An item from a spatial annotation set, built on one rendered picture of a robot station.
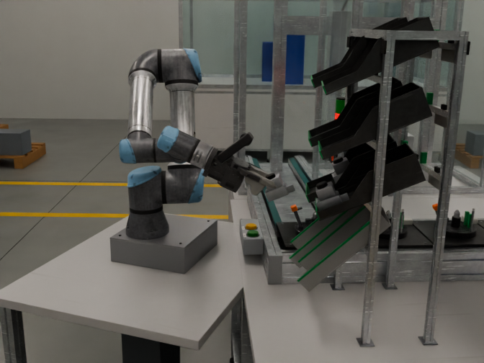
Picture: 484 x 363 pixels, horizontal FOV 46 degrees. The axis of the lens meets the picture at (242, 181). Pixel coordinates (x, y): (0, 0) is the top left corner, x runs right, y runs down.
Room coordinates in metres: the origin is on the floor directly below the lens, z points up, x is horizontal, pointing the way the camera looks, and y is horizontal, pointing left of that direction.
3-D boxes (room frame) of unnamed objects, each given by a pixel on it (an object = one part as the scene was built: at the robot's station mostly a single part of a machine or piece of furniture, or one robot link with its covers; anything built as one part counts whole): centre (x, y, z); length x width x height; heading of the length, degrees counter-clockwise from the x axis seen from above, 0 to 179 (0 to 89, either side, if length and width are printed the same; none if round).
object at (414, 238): (1.88, -0.51, 1.01); 0.24 x 0.24 x 0.13; 4
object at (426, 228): (1.90, -0.76, 1.01); 0.24 x 0.24 x 0.13; 4
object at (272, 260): (2.13, -0.08, 0.91); 0.89 x 0.06 x 0.11; 4
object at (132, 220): (1.90, 0.33, 1.00); 0.15 x 0.15 x 0.10
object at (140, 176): (1.90, 0.33, 1.12); 0.13 x 0.12 x 0.14; 95
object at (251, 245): (1.93, -0.04, 0.93); 0.21 x 0.07 x 0.06; 4
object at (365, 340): (1.51, -0.41, 1.26); 0.36 x 0.21 x 0.80; 4
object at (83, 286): (1.88, 0.28, 0.84); 0.90 x 0.70 x 0.03; 160
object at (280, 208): (2.16, -0.26, 0.91); 0.84 x 0.28 x 0.10; 4
